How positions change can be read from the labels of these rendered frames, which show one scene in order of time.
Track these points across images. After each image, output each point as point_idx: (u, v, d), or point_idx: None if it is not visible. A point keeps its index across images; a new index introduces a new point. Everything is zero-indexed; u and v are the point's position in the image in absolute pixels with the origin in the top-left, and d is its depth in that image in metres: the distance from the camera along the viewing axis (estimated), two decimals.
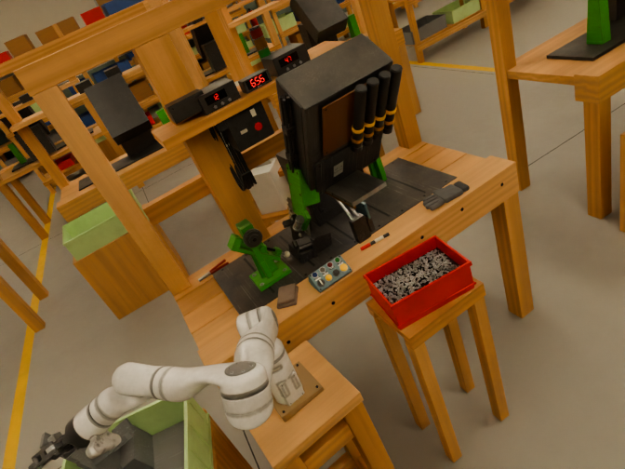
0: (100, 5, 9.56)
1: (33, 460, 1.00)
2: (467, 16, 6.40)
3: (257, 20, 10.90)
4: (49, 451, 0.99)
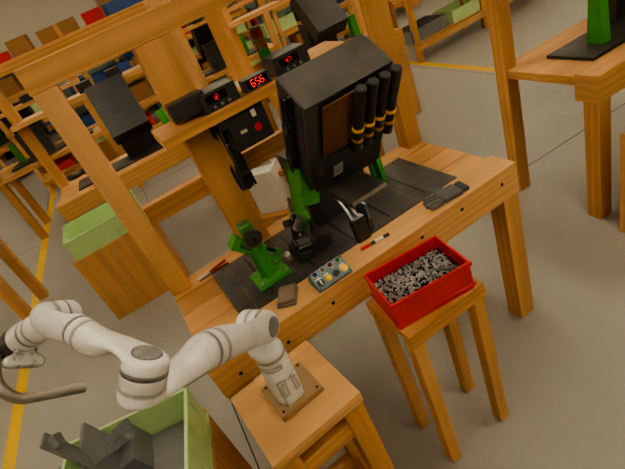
0: (100, 5, 9.56)
1: None
2: (467, 16, 6.40)
3: (257, 20, 10.90)
4: None
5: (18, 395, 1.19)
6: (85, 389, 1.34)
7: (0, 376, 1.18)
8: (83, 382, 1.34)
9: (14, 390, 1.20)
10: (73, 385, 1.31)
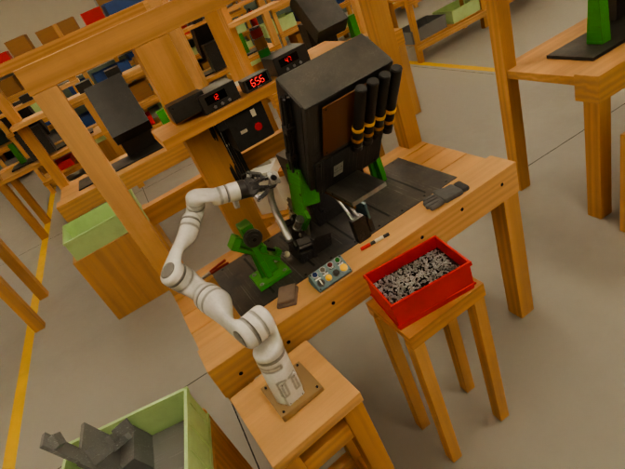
0: (100, 5, 9.56)
1: (259, 173, 1.83)
2: (467, 16, 6.40)
3: (257, 20, 10.90)
4: (249, 173, 1.83)
5: (269, 204, 1.92)
6: (286, 241, 1.88)
7: None
8: (287, 239, 1.86)
9: (272, 200, 1.91)
10: (284, 233, 1.88)
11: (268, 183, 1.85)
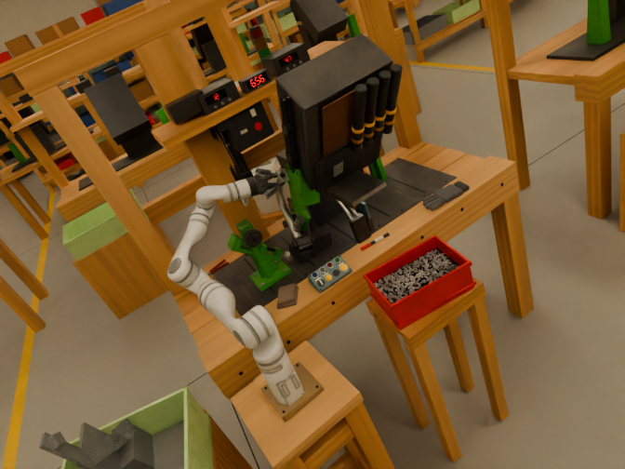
0: (100, 5, 9.56)
1: (268, 170, 1.85)
2: (467, 16, 6.40)
3: (257, 20, 10.90)
4: (258, 170, 1.85)
5: (277, 201, 1.94)
6: (295, 238, 1.89)
7: None
8: (296, 236, 1.88)
9: (281, 197, 1.93)
10: (292, 230, 1.89)
11: (277, 180, 1.87)
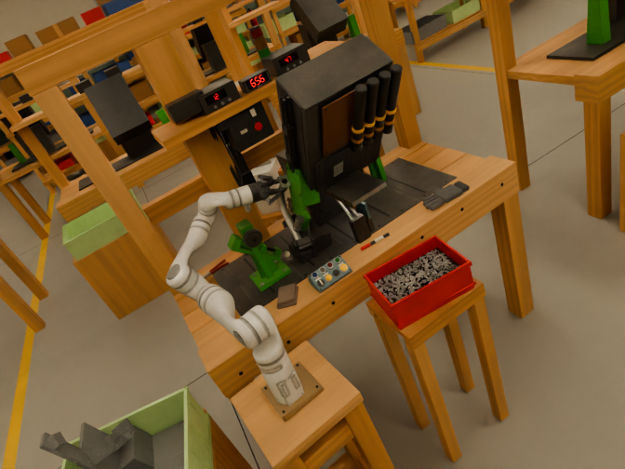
0: (100, 5, 9.56)
1: (270, 177, 1.85)
2: (467, 16, 6.40)
3: (257, 20, 10.90)
4: (259, 177, 1.85)
5: (279, 207, 1.94)
6: None
7: None
8: None
9: (283, 204, 1.93)
10: (294, 235, 1.89)
11: (279, 187, 1.87)
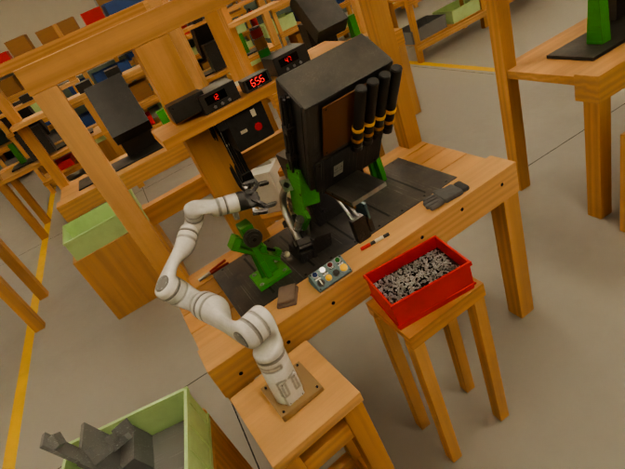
0: (100, 5, 9.56)
1: (254, 179, 1.82)
2: (467, 16, 6.40)
3: (257, 20, 10.90)
4: (244, 184, 1.81)
5: (281, 211, 1.93)
6: None
7: (280, 197, 1.90)
8: None
9: (285, 207, 1.92)
10: (297, 240, 1.88)
11: (281, 191, 1.86)
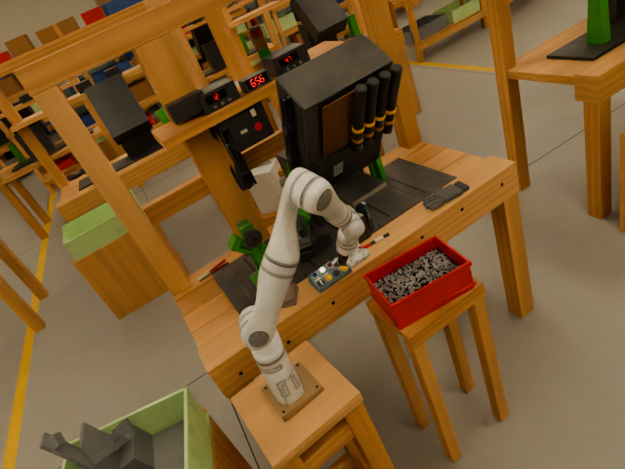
0: (100, 5, 9.56)
1: (338, 261, 1.64)
2: (467, 16, 6.40)
3: (257, 20, 10.90)
4: (334, 264, 1.61)
5: None
6: None
7: (280, 197, 1.90)
8: None
9: None
10: None
11: (281, 191, 1.86)
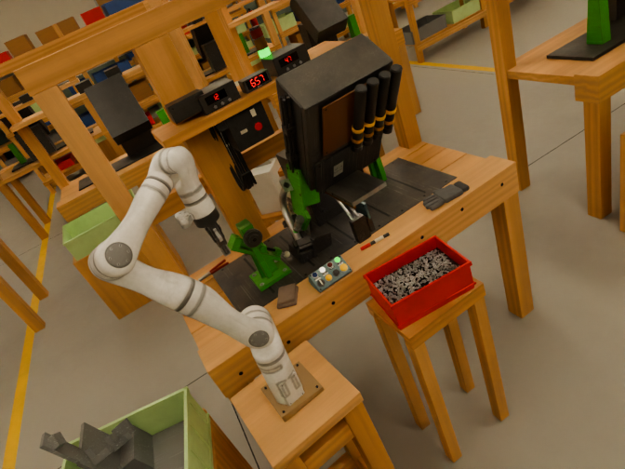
0: (100, 5, 9.56)
1: None
2: (467, 16, 6.40)
3: (257, 20, 10.90)
4: None
5: (281, 211, 1.93)
6: None
7: (280, 197, 1.90)
8: None
9: (285, 207, 1.92)
10: (297, 240, 1.88)
11: (281, 191, 1.86)
